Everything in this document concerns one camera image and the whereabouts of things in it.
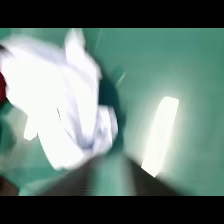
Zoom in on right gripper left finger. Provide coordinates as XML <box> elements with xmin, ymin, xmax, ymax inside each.
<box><xmin>40</xmin><ymin>155</ymin><xmax>102</xmax><ymax>197</ymax></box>

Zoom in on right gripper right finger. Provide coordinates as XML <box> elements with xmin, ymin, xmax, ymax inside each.
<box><xmin>125</xmin><ymin>155</ymin><xmax>183</xmax><ymax>197</ymax></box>

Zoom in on white shirt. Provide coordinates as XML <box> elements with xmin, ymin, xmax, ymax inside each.
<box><xmin>0</xmin><ymin>29</ymin><xmax>120</xmax><ymax>171</ymax></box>

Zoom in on brown garment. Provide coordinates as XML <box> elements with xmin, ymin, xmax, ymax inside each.
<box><xmin>0</xmin><ymin>175</ymin><xmax>20</xmax><ymax>197</ymax></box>

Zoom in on red garment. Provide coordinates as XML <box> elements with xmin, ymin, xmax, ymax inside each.
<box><xmin>0</xmin><ymin>71</ymin><xmax>8</xmax><ymax>104</ymax></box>

